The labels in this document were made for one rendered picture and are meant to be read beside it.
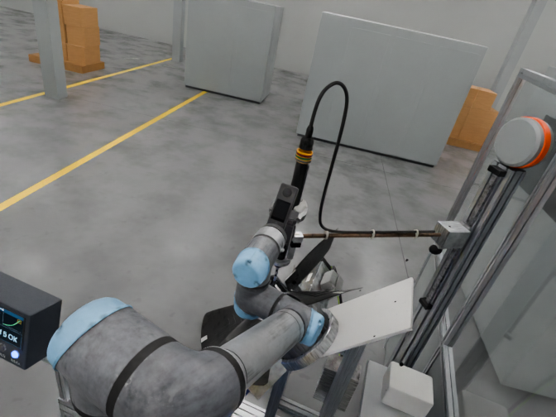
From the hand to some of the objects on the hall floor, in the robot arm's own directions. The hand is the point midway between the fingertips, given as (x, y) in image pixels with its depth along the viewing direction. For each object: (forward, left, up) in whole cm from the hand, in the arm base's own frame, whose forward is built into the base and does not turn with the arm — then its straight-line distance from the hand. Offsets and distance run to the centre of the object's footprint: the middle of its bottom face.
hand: (296, 198), depth 105 cm
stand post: (+18, -17, -163) cm, 165 cm away
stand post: (+10, -39, -163) cm, 168 cm away
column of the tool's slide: (+28, -72, -161) cm, 179 cm away
